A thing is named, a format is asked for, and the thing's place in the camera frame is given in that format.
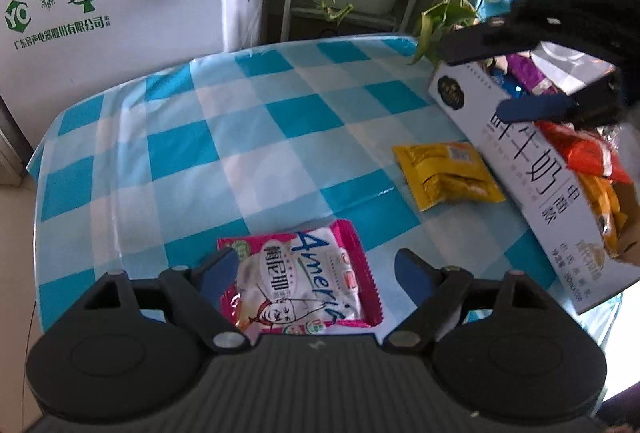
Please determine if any blue foil snack packet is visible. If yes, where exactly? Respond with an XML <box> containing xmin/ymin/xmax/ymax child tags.
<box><xmin>490</xmin><ymin>68</ymin><xmax>526</xmax><ymax>98</ymax></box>

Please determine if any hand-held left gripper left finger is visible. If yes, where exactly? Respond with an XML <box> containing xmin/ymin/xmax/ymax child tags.
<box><xmin>82</xmin><ymin>247</ymin><xmax>251</xmax><ymax>354</ymax></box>

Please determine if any purple snack packet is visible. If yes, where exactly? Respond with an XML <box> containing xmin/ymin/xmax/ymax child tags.
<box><xmin>505</xmin><ymin>53</ymin><xmax>558</xmax><ymax>96</ymax></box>

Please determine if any orange yellow snack packet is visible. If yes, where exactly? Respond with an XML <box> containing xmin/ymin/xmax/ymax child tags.
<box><xmin>577</xmin><ymin>173</ymin><xmax>632</xmax><ymax>259</ymax></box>

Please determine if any blue checked tablecloth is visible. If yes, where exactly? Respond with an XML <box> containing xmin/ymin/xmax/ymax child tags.
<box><xmin>27</xmin><ymin>35</ymin><xmax>626</xmax><ymax>349</ymax></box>

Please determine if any pink and white snack packet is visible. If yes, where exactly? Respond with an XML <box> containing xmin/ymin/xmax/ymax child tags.
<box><xmin>216</xmin><ymin>219</ymin><xmax>385</xmax><ymax>339</ymax></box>

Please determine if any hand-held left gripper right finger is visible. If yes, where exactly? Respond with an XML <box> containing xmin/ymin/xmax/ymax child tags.
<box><xmin>382</xmin><ymin>248</ymin><xmax>576</xmax><ymax>354</ymax></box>

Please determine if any gold snack packet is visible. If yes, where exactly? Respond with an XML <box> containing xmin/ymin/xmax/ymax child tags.
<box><xmin>391</xmin><ymin>141</ymin><xmax>507</xmax><ymax>212</ymax></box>

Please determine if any white cardboard box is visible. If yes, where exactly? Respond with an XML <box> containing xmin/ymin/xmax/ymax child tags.
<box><xmin>427</xmin><ymin>40</ymin><xmax>640</xmax><ymax>316</ymax></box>

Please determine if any red snack packet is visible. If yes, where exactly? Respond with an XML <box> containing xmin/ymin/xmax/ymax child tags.
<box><xmin>540</xmin><ymin>120</ymin><xmax>633</xmax><ymax>186</ymax></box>

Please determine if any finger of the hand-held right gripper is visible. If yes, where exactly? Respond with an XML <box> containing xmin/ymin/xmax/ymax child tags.
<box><xmin>495</xmin><ymin>70</ymin><xmax>631</xmax><ymax>128</ymax></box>
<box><xmin>437</xmin><ymin>20</ymin><xmax>546</xmax><ymax>66</ymax></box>

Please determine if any white appliance with tree print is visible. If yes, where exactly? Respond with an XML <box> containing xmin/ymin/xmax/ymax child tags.
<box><xmin>0</xmin><ymin>0</ymin><xmax>266</xmax><ymax>186</ymax></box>

